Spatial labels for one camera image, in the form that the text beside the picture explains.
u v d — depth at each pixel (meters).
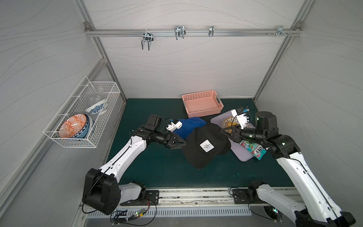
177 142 0.68
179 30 0.77
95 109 0.64
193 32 0.80
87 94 0.74
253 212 0.69
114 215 0.69
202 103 1.15
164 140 0.62
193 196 0.75
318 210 0.37
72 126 0.60
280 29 0.77
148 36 0.78
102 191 0.39
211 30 0.73
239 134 0.56
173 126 0.68
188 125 0.98
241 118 0.58
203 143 0.64
